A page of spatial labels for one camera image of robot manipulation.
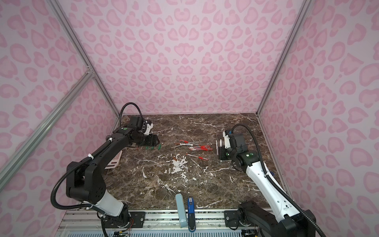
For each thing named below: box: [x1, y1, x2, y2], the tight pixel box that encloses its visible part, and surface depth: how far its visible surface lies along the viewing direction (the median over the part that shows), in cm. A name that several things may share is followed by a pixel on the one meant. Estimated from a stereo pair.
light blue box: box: [175, 193, 188, 229], surface depth 75 cm
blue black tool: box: [187, 197, 196, 233], surface depth 73 cm
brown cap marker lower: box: [172, 156, 189, 171], surface depth 94 cm
